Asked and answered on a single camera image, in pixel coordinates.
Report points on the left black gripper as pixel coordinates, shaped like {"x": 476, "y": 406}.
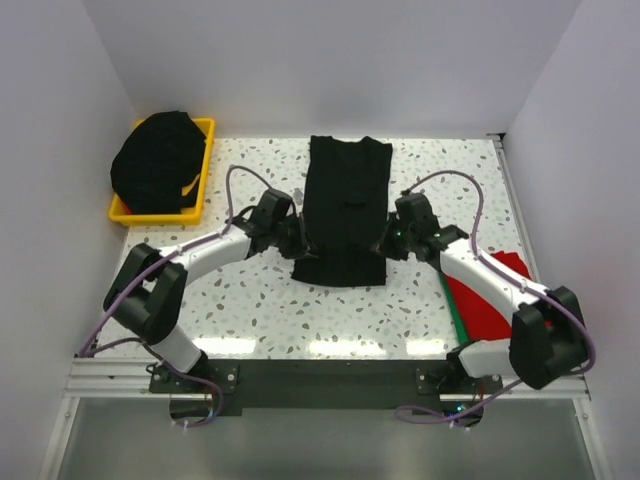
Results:
{"x": 298, "y": 240}

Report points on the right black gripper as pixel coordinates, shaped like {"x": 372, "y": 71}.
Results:
{"x": 388, "y": 239}

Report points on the black t shirt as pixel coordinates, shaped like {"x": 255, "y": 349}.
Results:
{"x": 345, "y": 210}

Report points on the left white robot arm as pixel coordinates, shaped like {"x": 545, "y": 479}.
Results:
{"x": 146, "y": 295}

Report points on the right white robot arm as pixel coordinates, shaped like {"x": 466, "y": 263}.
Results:
{"x": 548, "y": 337}

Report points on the black shirts pile in bin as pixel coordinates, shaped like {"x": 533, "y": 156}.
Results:
{"x": 157, "y": 170}

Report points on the folded green t shirt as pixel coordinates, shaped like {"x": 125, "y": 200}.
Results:
{"x": 459, "y": 326}

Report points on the folded red t shirt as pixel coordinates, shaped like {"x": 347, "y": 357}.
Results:
{"x": 490, "y": 310}

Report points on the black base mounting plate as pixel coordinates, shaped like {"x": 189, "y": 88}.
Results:
{"x": 237, "y": 385}

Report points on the aluminium extrusion rail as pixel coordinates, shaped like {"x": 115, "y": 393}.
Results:
{"x": 128, "y": 378}

